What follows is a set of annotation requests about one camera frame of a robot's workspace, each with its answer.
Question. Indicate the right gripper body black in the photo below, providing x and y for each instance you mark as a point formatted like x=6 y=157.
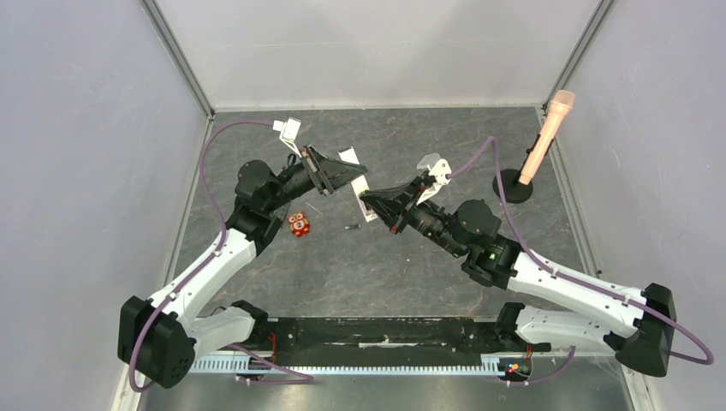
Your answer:
x=413 y=206

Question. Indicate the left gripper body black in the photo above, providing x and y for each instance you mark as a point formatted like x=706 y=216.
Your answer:
x=315 y=171

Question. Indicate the white remote control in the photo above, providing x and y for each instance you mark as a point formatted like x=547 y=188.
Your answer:
x=359 y=184

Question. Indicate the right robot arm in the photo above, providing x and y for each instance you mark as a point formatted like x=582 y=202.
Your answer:
x=634 y=325

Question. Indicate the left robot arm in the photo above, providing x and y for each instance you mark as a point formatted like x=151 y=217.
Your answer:
x=163 y=335

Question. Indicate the red owl number block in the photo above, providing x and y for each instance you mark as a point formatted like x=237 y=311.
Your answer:
x=298 y=224

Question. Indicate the black microphone stand base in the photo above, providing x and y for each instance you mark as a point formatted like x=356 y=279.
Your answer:
x=508 y=187

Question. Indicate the pink toy microphone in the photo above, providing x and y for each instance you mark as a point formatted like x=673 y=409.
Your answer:
x=560 y=105

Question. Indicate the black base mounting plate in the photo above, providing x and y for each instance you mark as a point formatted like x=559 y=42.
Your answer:
x=385 y=341

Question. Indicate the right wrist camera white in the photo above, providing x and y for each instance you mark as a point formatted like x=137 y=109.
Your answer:
x=437 y=172

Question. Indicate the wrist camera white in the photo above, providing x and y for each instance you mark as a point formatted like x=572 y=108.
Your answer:
x=437 y=172
x=288 y=131

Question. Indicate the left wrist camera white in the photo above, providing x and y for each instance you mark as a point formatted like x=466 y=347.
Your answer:
x=288 y=131

